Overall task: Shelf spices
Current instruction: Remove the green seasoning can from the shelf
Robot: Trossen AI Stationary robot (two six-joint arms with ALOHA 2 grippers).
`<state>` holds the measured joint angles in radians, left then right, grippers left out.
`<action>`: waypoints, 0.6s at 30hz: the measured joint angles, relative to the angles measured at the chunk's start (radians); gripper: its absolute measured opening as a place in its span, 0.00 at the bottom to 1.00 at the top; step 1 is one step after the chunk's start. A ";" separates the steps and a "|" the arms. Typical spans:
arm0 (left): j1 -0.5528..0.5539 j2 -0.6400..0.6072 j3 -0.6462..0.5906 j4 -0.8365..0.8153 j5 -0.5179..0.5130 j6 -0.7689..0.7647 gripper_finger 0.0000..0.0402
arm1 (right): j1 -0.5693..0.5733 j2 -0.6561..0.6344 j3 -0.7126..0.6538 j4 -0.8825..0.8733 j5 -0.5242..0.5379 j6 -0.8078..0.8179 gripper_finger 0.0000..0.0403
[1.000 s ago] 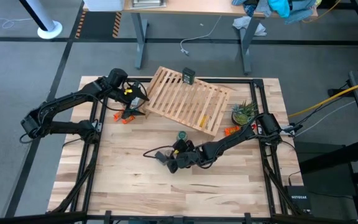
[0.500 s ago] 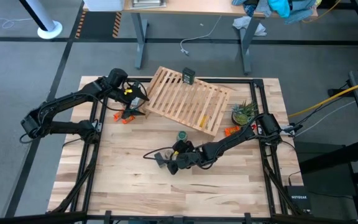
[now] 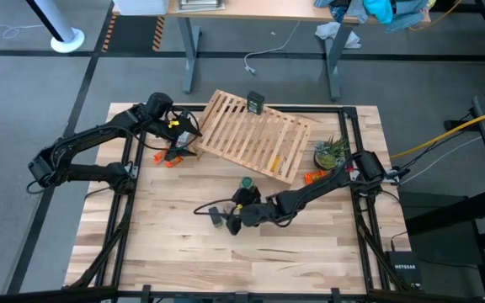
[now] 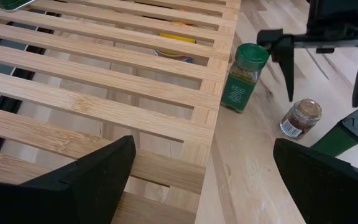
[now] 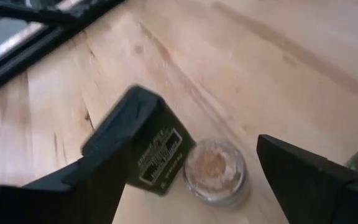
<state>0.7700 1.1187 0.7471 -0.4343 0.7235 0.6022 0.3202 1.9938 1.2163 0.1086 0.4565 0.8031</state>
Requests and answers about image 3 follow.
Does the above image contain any black aluminium table frame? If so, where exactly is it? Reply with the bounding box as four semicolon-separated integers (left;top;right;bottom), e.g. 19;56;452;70
63;104;412;295

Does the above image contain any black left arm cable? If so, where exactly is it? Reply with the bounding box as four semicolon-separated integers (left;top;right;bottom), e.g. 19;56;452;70
115;104;193;152

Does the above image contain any white cable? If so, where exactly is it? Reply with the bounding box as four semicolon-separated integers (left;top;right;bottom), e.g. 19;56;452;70
0;23;45;40
400;135;483;186
243;20;301;76

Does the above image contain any wooden-top desk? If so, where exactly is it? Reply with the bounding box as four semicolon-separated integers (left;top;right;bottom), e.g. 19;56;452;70
111;0;431;102

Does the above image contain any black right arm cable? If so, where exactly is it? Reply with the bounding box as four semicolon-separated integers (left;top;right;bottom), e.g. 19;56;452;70
193;197;235;216

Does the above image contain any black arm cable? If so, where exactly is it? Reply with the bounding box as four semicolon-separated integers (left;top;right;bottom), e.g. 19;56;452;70
115;104;193;152
193;197;235;216

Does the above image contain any black crossbar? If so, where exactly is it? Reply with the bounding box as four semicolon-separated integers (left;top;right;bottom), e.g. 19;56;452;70
0;285;485;303

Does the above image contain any black Netgear router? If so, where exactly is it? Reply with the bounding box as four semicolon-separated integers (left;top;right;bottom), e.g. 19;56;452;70
384;251;424;291

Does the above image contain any potted succulent plant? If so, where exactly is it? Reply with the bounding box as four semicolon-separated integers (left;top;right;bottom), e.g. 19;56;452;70
312;135;352;172

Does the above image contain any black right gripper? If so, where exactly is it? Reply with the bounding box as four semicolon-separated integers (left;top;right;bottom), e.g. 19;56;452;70
225;202;275;236

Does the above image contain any orange Reese's candy packet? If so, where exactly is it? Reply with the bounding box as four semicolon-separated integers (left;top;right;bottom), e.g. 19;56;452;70
303;170;328;185

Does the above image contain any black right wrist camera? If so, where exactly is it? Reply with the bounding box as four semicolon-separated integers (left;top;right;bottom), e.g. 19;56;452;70
232;187;263;207

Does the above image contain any white cloth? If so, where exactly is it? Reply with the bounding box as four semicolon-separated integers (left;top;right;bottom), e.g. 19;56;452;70
314;21;362;50

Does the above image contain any black mat with yellow stripes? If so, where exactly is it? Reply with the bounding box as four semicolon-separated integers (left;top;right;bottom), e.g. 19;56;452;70
101;14;166;54

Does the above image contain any yellow hanging cable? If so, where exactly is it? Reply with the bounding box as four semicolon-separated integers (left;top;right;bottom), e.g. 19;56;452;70
390;103;485;160

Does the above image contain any yellow extension cord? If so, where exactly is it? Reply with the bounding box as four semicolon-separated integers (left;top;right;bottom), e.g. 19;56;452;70
408;0;465;33

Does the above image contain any wooden slatted shelf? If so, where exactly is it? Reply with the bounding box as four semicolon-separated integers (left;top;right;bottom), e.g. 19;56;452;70
189;88;315;186

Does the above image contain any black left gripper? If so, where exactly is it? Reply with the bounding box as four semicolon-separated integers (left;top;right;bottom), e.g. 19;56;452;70
160;108;204;163

